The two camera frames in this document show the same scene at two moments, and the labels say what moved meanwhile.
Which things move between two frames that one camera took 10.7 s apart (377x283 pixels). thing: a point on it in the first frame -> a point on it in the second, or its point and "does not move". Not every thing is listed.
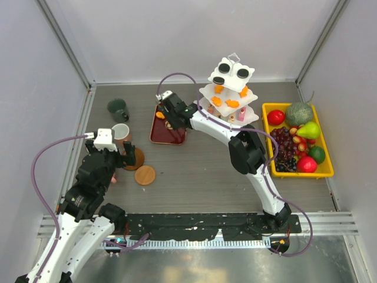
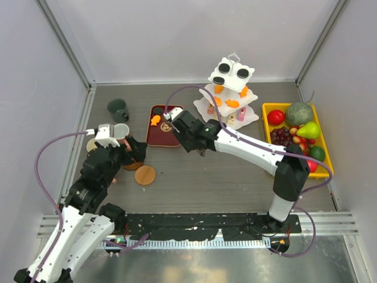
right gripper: (168, 117) -> (188, 147)
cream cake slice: (231, 119) does not move
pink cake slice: (242, 114) does not move
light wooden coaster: (145, 175) does not move
